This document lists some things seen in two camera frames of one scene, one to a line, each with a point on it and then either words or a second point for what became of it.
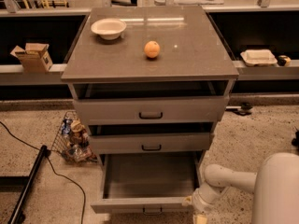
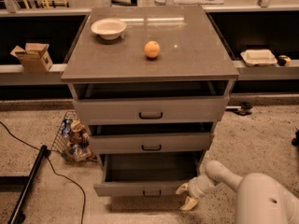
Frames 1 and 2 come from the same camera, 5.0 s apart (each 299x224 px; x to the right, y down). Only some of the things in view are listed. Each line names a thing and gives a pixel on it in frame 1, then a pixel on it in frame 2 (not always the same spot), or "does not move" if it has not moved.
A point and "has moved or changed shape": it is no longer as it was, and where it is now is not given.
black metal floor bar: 28,184 does not move
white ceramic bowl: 109,29 does not move
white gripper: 199,202 -> 196,187
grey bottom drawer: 148,184 has moved or changed shape
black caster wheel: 245,110 does not move
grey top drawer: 152,101 does not move
